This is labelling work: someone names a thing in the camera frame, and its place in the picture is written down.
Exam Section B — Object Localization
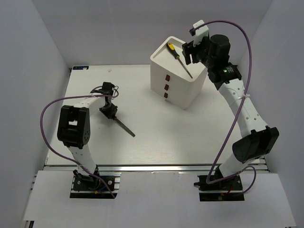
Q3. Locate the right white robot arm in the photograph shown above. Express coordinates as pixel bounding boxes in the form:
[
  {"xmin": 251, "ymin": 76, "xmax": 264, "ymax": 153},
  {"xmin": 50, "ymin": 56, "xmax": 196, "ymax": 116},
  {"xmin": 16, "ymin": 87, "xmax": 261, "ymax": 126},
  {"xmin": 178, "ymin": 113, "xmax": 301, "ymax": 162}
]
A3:
[{"xmin": 182, "ymin": 34, "xmax": 279, "ymax": 190}]

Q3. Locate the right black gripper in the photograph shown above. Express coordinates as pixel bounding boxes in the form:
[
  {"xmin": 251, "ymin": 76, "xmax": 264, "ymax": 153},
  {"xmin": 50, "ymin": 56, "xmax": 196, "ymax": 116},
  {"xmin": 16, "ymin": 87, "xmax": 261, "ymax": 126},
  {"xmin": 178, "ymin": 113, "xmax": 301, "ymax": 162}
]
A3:
[{"xmin": 182, "ymin": 35, "xmax": 215, "ymax": 69}]

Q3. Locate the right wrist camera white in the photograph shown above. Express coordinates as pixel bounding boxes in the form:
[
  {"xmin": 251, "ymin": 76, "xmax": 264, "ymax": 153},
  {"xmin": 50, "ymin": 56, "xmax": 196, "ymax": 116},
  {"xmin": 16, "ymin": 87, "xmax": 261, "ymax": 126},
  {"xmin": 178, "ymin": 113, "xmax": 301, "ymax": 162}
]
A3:
[{"xmin": 190, "ymin": 20, "xmax": 209, "ymax": 47}]

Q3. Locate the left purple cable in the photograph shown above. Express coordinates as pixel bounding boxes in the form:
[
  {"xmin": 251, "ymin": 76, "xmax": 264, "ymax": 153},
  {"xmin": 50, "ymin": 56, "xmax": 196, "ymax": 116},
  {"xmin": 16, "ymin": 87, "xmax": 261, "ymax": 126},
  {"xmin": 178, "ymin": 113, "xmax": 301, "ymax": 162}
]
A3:
[{"xmin": 39, "ymin": 85, "xmax": 119, "ymax": 199}]

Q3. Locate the aluminium rail front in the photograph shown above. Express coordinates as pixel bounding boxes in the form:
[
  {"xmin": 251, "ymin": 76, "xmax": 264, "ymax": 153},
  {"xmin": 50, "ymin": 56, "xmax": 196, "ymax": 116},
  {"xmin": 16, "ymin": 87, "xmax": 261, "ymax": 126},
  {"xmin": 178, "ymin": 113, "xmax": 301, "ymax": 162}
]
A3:
[{"xmin": 45, "ymin": 165, "xmax": 269, "ymax": 173}]

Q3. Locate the blue label left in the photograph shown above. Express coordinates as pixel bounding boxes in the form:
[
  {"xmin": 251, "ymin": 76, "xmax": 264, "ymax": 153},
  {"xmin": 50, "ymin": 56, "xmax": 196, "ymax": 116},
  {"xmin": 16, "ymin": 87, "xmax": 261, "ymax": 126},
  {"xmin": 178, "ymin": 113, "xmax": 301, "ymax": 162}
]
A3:
[{"xmin": 72, "ymin": 66, "xmax": 89, "ymax": 70}]

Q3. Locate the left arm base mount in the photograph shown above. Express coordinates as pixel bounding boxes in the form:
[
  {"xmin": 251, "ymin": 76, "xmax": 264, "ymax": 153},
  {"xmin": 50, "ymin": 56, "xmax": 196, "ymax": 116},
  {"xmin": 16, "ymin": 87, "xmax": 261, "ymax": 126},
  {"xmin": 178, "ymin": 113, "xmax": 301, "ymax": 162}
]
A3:
[{"xmin": 69, "ymin": 175, "xmax": 120, "ymax": 200}]

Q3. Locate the yellow handle screwdriver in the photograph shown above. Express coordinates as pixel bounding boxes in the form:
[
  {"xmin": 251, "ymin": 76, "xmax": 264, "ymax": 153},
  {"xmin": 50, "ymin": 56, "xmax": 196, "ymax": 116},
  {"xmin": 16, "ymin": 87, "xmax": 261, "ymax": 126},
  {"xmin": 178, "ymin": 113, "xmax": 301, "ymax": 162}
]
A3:
[{"xmin": 166, "ymin": 42, "xmax": 193, "ymax": 79}]

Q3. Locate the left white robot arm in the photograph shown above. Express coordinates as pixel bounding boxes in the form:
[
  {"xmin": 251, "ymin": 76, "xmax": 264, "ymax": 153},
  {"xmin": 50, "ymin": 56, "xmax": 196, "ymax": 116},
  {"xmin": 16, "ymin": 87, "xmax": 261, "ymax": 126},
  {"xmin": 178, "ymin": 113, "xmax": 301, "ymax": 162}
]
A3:
[{"xmin": 57, "ymin": 82, "xmax": 117, "ymax": 190}]

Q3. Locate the grey metal file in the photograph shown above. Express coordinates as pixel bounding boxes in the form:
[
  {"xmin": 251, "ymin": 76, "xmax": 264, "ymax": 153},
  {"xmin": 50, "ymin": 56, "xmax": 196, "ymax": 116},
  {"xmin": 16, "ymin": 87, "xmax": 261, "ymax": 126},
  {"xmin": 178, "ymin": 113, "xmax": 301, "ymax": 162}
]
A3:
[{"xmin": 114, "ymin": 117, "xmax": 135, "ymax": 137}]

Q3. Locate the white drawer cabinet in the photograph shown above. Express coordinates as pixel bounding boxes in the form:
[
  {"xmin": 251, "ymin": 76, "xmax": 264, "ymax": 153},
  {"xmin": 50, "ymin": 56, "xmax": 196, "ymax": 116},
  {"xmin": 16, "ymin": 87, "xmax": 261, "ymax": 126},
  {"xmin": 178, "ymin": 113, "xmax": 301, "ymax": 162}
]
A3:
[{"xmin": 150, "ymin": 36, "xmax": 207, "ymax": 110}]

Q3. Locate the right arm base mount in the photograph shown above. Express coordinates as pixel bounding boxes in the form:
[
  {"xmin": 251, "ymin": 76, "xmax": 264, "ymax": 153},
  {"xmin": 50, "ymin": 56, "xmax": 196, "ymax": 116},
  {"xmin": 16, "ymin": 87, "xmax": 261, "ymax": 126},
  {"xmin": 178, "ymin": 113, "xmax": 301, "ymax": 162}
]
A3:
[{"xmin": 193, "ymin": 175, "xmax": 245, "ymax": 202}]

